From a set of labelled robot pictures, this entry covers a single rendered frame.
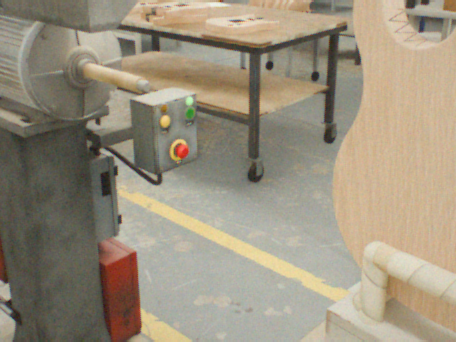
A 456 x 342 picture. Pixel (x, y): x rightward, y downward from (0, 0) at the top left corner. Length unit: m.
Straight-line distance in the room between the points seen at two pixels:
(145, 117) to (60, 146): 0.23
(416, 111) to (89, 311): 1.40
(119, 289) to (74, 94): 0.71
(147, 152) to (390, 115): 1.02
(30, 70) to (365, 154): 0.84
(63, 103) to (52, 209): 0.37
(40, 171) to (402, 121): 1.11
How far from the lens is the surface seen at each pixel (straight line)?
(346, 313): 0.82
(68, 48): 1.40
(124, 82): 1.28
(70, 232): 1.74
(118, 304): 1.93
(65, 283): 1.80
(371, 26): 0.71
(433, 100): 0.68
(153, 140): 1.60
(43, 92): 1.40
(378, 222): 0.77
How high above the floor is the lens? 1.58
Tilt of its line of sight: 23 degrees down
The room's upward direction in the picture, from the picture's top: straight up
